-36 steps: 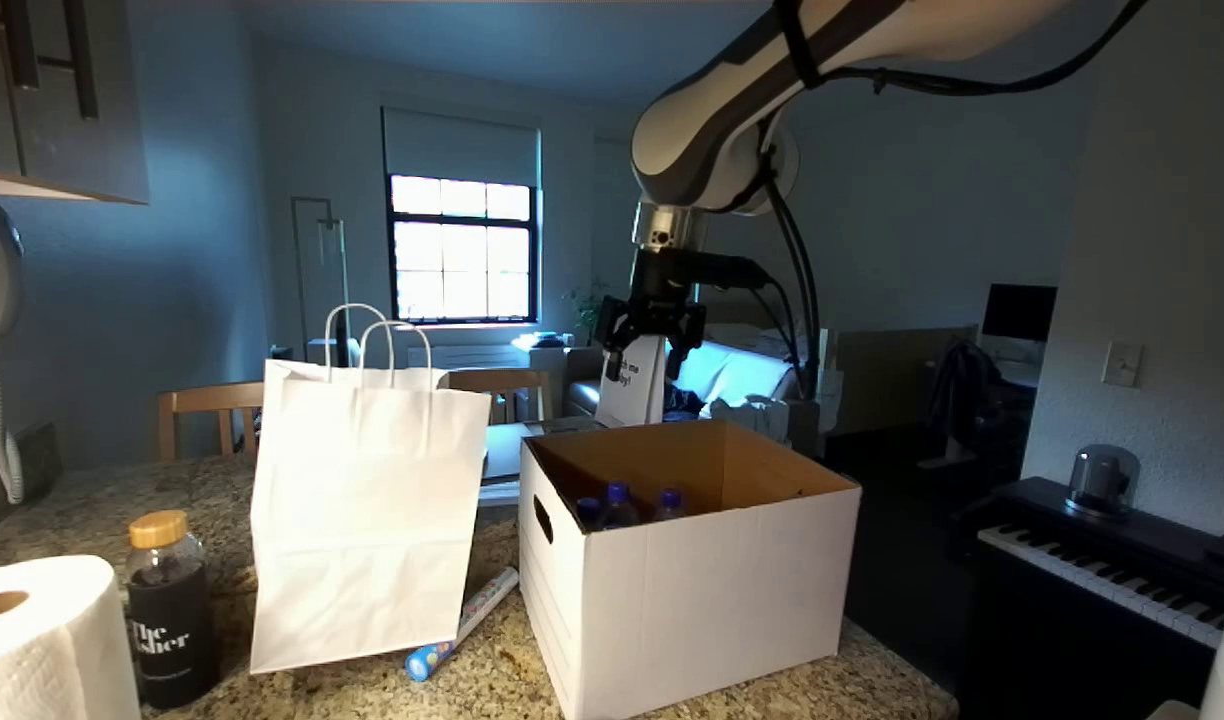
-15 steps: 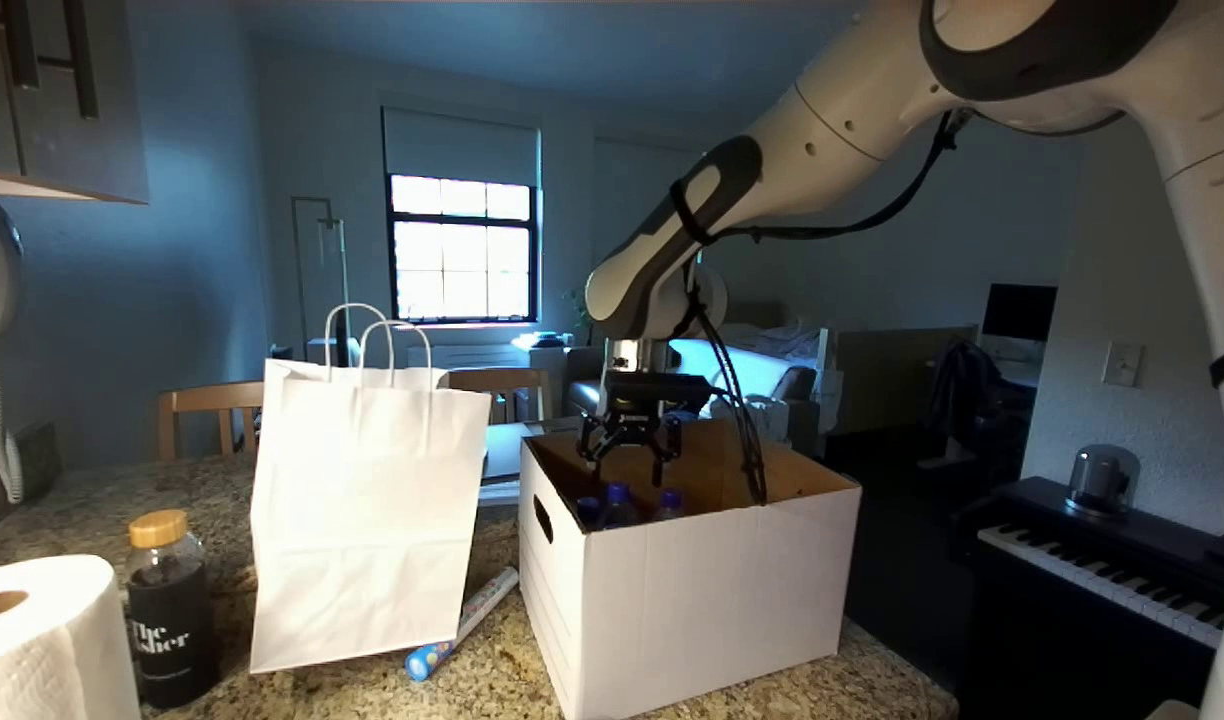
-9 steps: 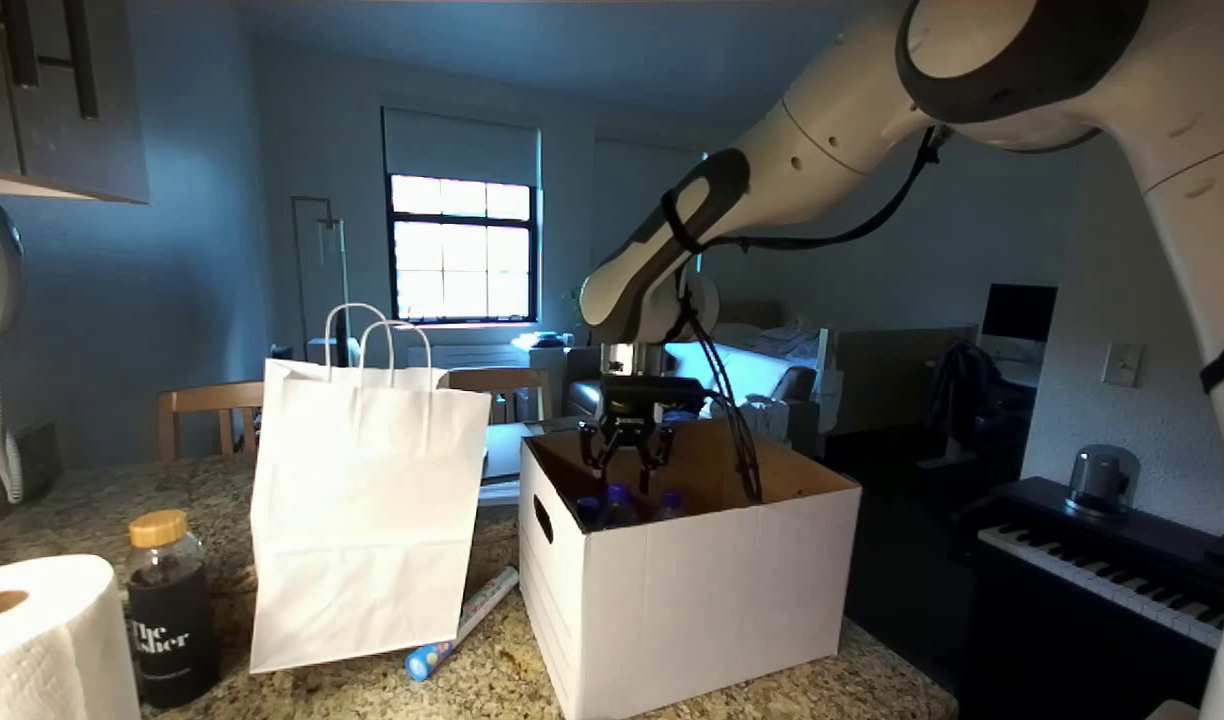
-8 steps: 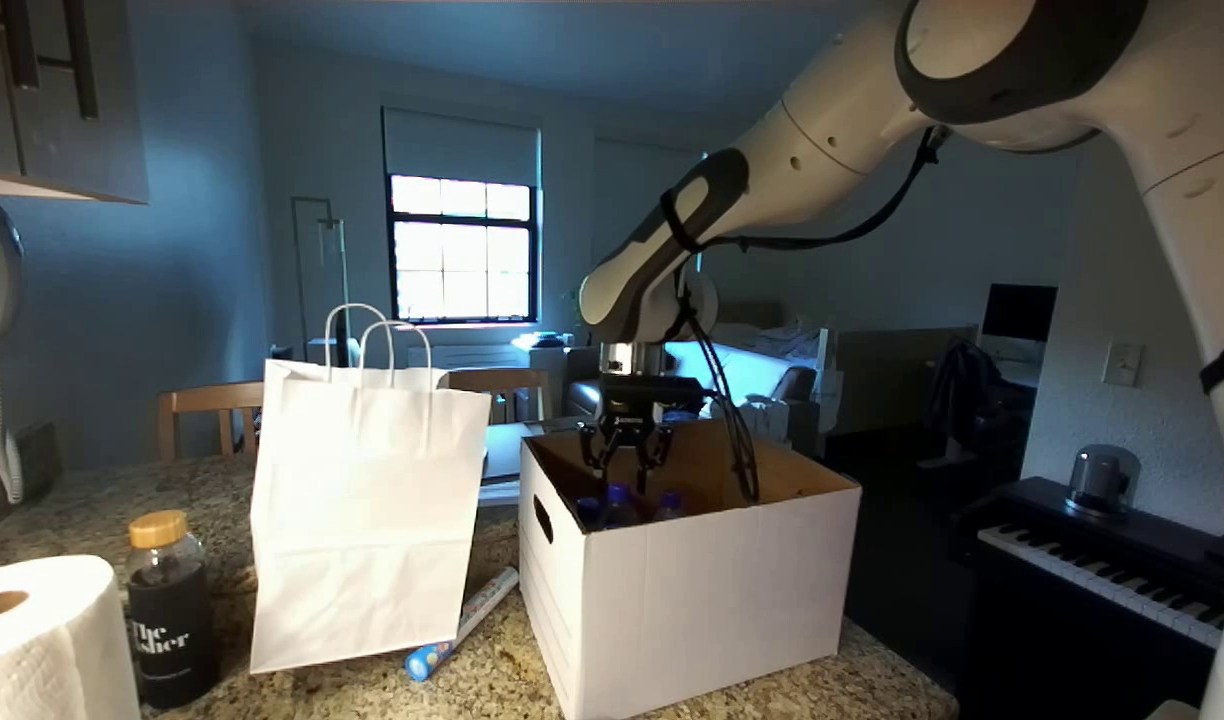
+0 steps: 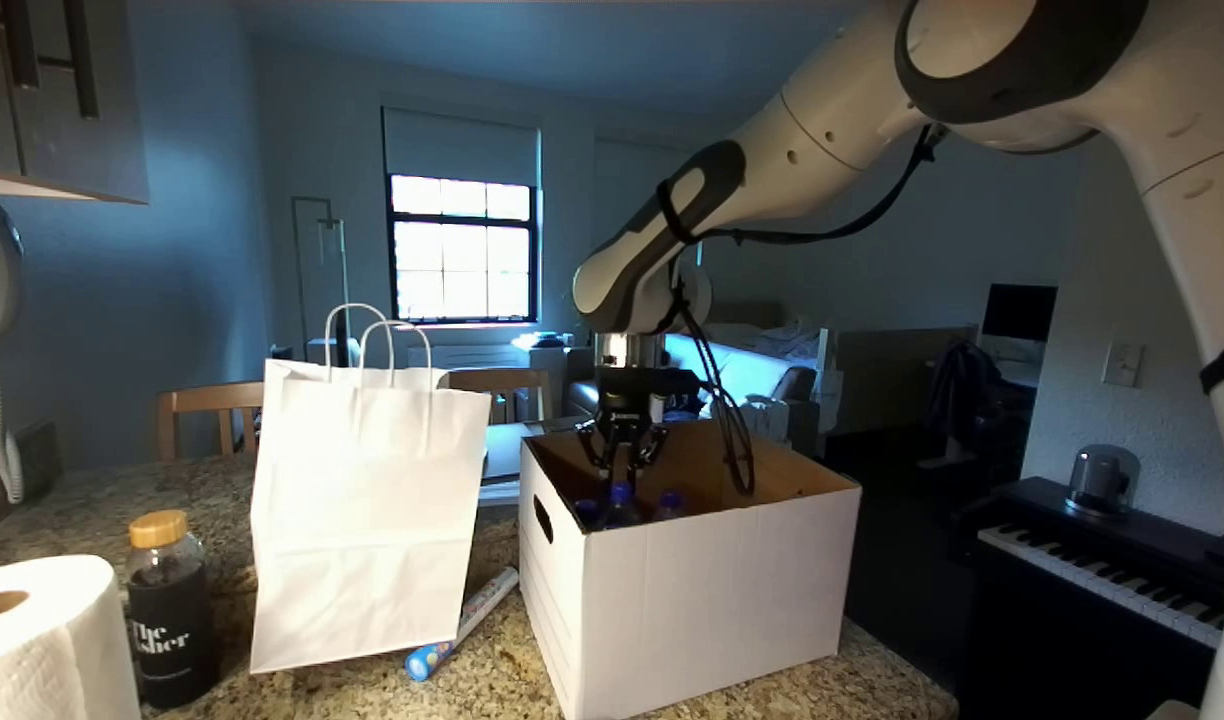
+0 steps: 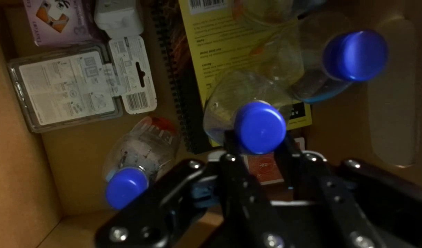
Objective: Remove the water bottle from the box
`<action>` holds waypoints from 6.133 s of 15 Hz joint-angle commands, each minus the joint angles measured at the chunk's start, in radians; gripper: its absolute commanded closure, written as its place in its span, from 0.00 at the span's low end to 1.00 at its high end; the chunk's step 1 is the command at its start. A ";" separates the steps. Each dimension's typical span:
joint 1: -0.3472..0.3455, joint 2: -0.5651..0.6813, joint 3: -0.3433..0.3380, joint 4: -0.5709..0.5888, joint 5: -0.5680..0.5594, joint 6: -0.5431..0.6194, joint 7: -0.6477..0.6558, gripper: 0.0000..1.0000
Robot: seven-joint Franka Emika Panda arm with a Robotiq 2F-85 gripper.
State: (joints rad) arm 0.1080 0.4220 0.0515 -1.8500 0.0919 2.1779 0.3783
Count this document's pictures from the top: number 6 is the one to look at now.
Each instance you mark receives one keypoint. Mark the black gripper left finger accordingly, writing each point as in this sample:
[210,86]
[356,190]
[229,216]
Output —
[174,207]

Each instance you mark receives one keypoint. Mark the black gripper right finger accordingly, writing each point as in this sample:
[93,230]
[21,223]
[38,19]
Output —
[358,207]

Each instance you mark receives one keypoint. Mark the clear water bottle blue cap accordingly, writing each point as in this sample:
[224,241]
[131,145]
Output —
[260,126]

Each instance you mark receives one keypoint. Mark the small red box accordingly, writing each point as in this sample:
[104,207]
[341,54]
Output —
[267,167]

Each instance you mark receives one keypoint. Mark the tall water bottle blue cap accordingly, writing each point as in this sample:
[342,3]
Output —
[356,55]

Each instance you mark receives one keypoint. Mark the white hang tag card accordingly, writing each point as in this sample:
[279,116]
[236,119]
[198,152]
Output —
[136,83]

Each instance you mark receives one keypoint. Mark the black spiral notebook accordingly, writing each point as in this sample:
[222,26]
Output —
[174,69]

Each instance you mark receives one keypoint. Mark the clear blister pack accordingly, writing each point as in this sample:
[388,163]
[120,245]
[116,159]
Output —
[64,87]

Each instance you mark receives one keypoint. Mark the yellow book with barcode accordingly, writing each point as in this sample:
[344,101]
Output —
[211,41]

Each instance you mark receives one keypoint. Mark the white charger plug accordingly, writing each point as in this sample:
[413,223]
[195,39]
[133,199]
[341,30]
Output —
[116,15]

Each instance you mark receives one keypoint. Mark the pink printed card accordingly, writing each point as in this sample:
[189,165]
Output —
[60,22]

